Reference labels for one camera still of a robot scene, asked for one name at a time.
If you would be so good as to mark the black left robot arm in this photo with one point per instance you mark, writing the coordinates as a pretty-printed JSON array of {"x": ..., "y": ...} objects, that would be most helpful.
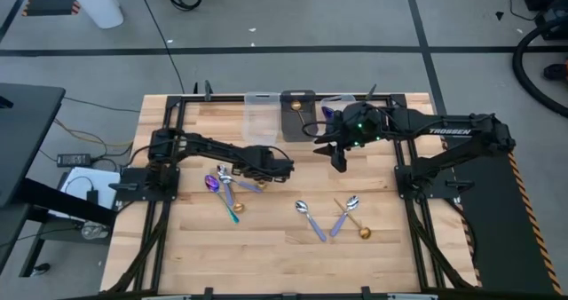
[{"x": 208, "y": 145}]

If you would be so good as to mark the clear plastic bottle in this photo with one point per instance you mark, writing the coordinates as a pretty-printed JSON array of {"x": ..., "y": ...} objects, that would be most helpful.
[{"x": 95, "y": 231}]

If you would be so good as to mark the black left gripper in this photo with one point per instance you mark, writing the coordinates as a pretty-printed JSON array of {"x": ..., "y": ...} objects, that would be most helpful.
[{"x": 275, "y": 169}]

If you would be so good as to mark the clear plastic bin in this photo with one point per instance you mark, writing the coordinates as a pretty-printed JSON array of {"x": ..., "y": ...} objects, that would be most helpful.
[
  {"x": 344, "y": 100},
  {"x": 261, "y": 118}
]

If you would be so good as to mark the white box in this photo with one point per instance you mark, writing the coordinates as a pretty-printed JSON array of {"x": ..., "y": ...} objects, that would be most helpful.
[{"x": 104, "y": 180}]

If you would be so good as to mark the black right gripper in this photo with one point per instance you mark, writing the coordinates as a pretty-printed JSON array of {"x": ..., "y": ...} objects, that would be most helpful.
[{"x": 346, "y": 131}]

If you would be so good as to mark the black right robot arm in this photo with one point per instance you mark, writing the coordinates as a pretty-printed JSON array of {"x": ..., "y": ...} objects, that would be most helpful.
[{"x": 417, "y": 122}]

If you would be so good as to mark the black mat with hazard edge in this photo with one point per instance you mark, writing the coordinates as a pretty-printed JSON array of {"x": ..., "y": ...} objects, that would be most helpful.
[{"x": 501, "y": 229}]

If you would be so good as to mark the black desk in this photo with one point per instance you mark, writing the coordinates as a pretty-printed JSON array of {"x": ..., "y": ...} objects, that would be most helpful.
[{"x": 26, "y": 136}]

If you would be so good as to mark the black power adapter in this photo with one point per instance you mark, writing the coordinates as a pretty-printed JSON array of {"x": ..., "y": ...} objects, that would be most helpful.
[{"x": 73, "y": 160}]

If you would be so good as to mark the grey plastic bin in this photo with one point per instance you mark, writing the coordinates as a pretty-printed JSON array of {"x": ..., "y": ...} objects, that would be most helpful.
[{"x": 297, "y": 131}]

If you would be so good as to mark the iridescent rainbow spoon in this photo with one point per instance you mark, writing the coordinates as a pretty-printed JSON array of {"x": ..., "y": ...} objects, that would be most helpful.
[
  {"x": 212, "y": 183},
  {"x": 328, "y": 113}
]

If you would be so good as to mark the black aluminium table frame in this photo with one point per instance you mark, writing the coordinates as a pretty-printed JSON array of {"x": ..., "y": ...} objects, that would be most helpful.
[{"x": 222, "y": 98}]

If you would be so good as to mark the gold spoon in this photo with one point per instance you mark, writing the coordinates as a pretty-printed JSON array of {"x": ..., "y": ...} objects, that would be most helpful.
[
  {"x": 262, "y": 185},
  {"x": 365, "y": 233},
  {"x": 239, "y": 207},
  {"x": 296, "y": 106}
]

